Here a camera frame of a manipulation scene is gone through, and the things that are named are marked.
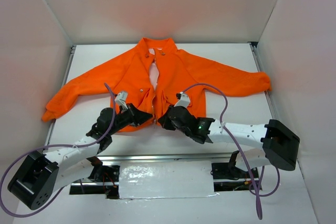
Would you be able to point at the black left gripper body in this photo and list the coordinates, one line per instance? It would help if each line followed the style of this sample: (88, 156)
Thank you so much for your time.
(133, 115)

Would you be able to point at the aluminium left side rail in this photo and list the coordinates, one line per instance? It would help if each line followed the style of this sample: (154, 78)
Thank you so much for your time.
(58, 105)

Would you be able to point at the silver aluminium front rail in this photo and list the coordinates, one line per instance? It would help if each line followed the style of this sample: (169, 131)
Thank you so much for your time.
(162, 158)

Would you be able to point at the orange zip-up jacket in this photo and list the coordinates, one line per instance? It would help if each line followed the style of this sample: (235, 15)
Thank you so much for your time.
(154, 71)

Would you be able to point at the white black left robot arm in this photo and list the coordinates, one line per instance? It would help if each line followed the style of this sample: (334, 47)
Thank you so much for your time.
(40, 175)

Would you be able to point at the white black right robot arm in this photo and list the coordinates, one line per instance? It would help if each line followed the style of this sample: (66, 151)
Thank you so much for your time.
(257, 144)

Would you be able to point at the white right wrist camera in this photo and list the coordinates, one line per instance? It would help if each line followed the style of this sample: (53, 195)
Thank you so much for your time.
(183, 100)

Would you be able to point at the aluminium right side rail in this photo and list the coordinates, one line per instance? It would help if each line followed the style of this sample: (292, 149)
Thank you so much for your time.
(270, 98)

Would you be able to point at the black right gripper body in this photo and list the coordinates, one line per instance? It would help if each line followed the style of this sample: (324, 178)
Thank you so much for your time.
(169, 116)

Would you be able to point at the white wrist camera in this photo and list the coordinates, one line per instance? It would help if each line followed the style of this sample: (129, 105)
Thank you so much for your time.
(120, 99)
(183, 100)

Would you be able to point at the white centre cover panel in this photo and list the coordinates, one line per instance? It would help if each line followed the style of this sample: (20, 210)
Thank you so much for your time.
(155, 180)

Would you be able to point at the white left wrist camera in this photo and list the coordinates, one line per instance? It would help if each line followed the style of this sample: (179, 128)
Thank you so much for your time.
(120, 99)

